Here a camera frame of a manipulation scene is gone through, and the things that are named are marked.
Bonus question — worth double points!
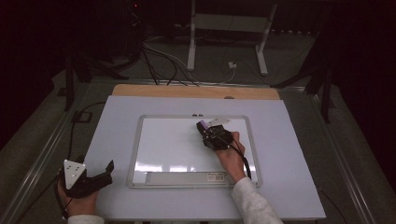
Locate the person's left white sleeve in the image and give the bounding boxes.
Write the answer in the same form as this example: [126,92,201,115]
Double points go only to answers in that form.
[66,214,106,224]

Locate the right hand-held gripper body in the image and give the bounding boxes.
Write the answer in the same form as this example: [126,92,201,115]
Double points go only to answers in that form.
[201,116,233,152]

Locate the thin black floor cable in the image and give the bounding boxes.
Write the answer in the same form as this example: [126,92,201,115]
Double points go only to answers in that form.
[317,186,348,224]

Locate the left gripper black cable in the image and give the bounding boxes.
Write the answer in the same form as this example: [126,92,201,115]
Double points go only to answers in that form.
[53,101,107,220]

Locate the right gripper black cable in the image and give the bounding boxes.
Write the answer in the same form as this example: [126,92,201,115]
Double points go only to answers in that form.
[222,134,252,181]

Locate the silver framed whiteboard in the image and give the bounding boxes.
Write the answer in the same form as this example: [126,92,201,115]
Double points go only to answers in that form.
[125,114,263,190]

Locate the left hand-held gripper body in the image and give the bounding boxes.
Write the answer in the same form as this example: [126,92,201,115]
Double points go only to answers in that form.
[56,159,106,200]

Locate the person's left hand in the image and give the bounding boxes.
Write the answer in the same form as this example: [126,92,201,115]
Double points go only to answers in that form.
[57,186,99,217]

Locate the white cable with plug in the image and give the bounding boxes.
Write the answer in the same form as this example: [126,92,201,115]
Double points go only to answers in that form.
[186,61,238,86]

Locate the wooden table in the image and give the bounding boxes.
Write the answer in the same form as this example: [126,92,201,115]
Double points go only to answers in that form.
[111,83,281,101]

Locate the grey metal stand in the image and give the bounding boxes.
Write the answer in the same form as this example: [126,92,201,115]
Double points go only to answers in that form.
[186,0,278,77]

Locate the metal floor rail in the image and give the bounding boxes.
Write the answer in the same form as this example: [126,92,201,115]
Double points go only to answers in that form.
[0,81,92,224]
[306,91,379,224]

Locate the white table cover sheet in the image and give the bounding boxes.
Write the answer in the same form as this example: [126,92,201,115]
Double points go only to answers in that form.
[83,94,327,222]

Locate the white floor cable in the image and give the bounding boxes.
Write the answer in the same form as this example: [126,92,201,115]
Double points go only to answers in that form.
[142,42,191,75]

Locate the dark equipment rack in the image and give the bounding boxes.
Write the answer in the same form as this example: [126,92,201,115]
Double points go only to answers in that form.
[122,0,148,59]

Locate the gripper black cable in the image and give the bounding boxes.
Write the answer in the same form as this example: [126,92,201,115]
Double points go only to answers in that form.
[222,134,252,181]
[53,101,107,220]

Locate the person's right hand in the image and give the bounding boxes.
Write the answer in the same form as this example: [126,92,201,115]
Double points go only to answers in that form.
[214,131,248,184]

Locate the person's white sleeve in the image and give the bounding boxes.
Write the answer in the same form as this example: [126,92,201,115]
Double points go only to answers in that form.
[66,214,106,224]
[231,176,285,224]

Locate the person's right white sleeve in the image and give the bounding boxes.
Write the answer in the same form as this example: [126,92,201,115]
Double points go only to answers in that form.
[231,176,285,224]

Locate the black tripod stand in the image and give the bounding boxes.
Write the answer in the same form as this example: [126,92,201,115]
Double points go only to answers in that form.
[270,31,335,124]
[64,54,129,112]

